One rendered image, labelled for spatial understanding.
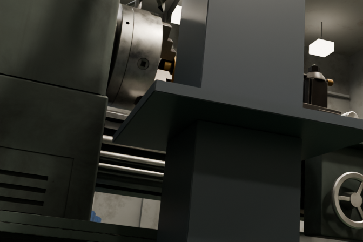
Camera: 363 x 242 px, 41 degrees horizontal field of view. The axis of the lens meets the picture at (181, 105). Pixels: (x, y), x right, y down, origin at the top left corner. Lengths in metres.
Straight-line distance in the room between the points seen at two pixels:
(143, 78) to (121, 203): 9.84
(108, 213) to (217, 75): 10.32
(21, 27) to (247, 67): 0.58
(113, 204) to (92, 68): 9.98
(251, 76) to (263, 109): 0.14
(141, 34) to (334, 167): 0.67
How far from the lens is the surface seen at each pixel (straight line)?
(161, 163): 1.32
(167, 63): 1.54
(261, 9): 0.95
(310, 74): 1.71
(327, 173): 1.45
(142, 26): 1.42
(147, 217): 11.10
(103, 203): 11.12
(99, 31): 1.26
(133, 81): 1.40
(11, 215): 1.09
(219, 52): 0.88
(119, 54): 1.37
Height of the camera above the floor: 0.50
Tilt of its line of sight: 17 degrees up
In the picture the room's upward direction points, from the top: 6 degrees clockwise
